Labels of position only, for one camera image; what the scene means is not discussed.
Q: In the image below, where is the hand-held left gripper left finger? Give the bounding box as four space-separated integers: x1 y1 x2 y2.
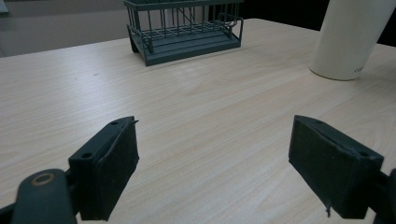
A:
67 116 140 222

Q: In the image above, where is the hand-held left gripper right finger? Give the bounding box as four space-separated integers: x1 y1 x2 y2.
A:
288 114 385 220

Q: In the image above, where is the white cylindrical cup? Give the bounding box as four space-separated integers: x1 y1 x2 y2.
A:
308 0 396 82

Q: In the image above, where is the dark green wire rack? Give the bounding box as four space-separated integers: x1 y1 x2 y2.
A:
122 0 245 67

